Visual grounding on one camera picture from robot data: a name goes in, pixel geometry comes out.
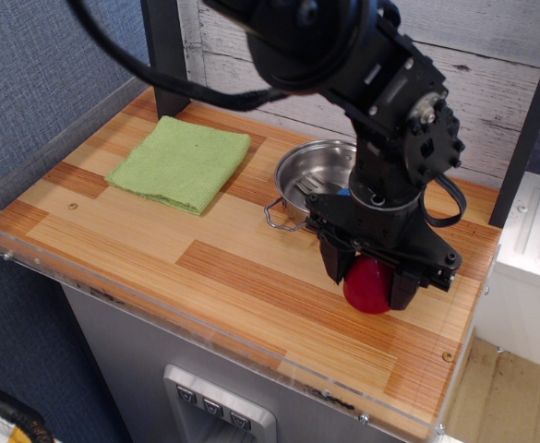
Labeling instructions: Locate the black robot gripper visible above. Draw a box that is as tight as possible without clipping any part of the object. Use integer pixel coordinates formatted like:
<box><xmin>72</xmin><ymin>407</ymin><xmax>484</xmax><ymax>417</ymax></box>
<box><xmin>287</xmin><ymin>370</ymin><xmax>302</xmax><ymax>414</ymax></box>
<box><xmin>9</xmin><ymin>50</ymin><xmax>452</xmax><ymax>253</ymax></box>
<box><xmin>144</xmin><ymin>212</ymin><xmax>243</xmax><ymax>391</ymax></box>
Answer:
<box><xmin>306</xmin><ymin>182</ymin><xmax>462</xmax><ymax>310</ymax></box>

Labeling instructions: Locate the red toy potato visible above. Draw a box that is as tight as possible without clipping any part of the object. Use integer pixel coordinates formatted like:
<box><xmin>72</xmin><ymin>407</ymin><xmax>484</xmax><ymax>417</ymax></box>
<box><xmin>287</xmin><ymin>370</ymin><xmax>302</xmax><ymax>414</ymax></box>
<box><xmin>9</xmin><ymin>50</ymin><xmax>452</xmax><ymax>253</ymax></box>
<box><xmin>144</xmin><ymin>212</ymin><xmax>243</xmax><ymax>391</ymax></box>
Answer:
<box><xmin>343</xmin><ymin>255</ymin><xmax>393</xmax><ymax>315</ymax></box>

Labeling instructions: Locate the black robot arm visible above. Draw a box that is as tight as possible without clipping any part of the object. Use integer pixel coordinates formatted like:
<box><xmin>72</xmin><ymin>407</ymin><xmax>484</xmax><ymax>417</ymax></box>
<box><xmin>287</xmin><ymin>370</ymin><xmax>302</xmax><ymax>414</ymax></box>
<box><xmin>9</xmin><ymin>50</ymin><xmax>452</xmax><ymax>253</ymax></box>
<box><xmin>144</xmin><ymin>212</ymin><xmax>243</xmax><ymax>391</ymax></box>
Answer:
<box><xmin>210</xmin><ymin>1</ymin><xmax>467</xmax><ymax>314</ymax></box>

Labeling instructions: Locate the silver metal pot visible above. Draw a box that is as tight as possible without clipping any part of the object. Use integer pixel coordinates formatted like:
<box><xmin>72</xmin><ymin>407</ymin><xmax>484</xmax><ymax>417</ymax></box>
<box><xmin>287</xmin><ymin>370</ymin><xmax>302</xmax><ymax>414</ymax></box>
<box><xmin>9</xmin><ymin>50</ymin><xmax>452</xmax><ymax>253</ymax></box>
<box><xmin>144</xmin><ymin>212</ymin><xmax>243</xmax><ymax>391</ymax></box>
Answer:
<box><xmin>264</xmin><ymin>139</ymin><xmax>356</xmax><ymax>232</ymax></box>

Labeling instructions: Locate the green folded cloth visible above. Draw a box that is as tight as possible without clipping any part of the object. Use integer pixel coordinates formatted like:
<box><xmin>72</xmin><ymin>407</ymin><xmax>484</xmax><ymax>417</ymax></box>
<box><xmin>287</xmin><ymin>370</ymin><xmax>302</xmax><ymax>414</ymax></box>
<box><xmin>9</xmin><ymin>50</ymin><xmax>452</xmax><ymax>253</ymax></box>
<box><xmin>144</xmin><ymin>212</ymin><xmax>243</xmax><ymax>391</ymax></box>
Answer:
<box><xmin>106</xmin><ymin>116</ymin><xmax>251</xmax><ymax>215</ymax></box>

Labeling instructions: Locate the white side cabinet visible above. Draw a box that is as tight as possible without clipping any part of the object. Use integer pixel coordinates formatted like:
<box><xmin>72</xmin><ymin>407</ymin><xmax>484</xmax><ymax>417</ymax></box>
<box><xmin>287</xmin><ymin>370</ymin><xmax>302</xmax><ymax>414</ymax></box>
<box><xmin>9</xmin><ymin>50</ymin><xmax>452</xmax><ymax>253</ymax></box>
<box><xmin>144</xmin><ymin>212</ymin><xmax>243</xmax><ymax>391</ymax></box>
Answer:
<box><xmin>474</xmin><ymin>173</ymin><xmax>540</xmax><ymax>365</ymax></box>

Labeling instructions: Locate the silver dispenser button panel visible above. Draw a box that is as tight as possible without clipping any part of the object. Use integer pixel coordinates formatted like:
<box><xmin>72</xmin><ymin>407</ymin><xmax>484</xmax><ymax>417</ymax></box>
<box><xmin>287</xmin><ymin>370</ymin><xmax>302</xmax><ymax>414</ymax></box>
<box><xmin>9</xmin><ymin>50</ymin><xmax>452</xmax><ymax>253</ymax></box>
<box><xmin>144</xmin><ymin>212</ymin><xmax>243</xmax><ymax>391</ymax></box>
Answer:
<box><xmin>163</xmin><ymin>364</ymin><xmax>277</xmax><ymax>442</ymax></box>

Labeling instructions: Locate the grey toy fridge cabinet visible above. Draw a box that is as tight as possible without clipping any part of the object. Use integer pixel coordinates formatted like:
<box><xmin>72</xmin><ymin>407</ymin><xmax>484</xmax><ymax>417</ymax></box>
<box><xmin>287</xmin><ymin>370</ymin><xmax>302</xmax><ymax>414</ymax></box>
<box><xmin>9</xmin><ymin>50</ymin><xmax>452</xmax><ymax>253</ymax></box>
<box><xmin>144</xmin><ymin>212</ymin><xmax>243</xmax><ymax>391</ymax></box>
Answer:
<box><xmin>64</xmin><ymin>286</ymin><xmax>399</xmax><ymax>442</ymax></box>

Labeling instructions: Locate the clear acrylic table guard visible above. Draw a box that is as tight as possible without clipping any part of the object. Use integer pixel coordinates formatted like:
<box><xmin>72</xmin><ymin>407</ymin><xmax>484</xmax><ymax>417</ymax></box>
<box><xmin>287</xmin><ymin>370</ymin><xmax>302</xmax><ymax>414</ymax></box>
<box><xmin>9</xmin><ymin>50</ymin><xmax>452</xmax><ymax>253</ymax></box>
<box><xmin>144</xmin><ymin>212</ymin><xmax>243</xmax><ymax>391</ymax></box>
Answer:
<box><xmin>0</xmin><ymin>67</ymin><xmax>499</xmax><ymax>442</ymax></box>

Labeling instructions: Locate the yellow object bottom corner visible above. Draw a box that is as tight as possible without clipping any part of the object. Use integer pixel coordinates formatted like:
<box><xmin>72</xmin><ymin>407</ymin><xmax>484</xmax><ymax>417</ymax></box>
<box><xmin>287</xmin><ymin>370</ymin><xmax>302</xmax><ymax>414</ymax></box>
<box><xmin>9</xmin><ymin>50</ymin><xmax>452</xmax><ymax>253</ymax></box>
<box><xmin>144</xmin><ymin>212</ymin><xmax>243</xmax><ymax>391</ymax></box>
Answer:
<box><xmin>7</xmin><ymin>425</ymin><xmax>34</xmax><ymax>443</ymax></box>

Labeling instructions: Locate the blue handled metal spatula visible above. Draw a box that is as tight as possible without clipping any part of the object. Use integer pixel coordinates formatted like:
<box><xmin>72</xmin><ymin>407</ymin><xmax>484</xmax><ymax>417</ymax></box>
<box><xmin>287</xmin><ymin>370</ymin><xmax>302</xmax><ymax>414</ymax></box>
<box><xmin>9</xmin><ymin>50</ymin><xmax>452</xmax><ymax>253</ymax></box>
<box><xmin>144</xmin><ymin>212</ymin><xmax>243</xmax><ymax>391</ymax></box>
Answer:
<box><xmin>294</xmin><ymin>174</ymin><xmax>350</xmax><ymax>198</ymax></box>

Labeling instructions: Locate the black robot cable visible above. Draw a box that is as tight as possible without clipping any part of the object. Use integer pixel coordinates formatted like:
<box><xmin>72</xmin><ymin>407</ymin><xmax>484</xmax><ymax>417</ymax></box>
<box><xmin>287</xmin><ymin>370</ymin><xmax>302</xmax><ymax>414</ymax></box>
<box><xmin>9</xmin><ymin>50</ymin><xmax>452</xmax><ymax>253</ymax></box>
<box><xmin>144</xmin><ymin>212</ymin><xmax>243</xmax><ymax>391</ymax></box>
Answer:
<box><xmin>66</xmin><ymin>0</ymin><xmax>294</xmax><ymax>114</ymax></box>

